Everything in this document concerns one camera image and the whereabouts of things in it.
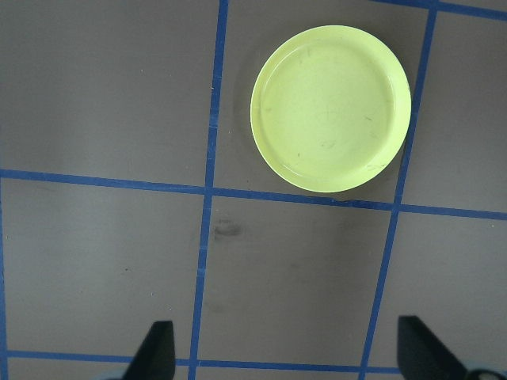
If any yellow round plate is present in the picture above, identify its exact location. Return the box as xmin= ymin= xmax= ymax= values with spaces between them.
xmin=250 ymin=25 xmax=413 ymax=194

